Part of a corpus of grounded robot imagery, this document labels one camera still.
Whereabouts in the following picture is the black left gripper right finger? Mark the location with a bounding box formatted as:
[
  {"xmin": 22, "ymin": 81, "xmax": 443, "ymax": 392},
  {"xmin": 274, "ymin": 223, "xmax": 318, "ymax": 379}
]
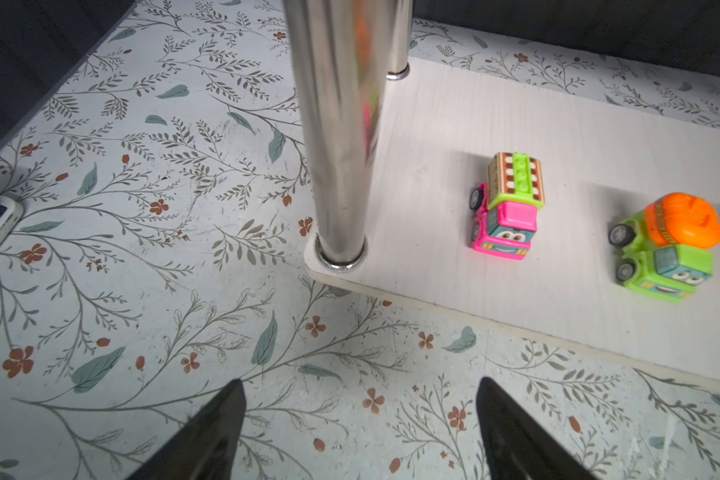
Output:
[{"xmin": 476, "ymin": 377, "xmax": 595, "ymax": 480}]

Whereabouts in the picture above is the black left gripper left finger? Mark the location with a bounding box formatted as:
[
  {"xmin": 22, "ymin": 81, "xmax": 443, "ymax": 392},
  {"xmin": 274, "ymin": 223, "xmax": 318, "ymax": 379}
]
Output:
[{"xmin": 130, "ymin": 379, "xmax": 247, "ymax": 480}]

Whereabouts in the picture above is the pink green toy truck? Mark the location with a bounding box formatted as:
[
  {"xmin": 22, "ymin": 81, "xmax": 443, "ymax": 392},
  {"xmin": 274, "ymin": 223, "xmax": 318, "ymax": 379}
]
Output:
[{"xmin": 469, "ymin": 152, "xmax": 545, "ymax": 260}]

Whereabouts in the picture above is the green orange toy truck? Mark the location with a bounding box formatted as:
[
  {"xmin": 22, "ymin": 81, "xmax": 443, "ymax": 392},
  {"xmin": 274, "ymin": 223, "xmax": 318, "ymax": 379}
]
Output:
[{"xmin": 608, "ymin": 192, "xmax": 720, "ymax": 303}]

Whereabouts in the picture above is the white two-tier shelf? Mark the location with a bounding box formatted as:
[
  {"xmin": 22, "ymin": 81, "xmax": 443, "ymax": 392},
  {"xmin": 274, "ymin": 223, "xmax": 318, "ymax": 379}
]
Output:
[{"xmin": 284, "ymin": 1, "xmax": 720, "ymax": 387}]

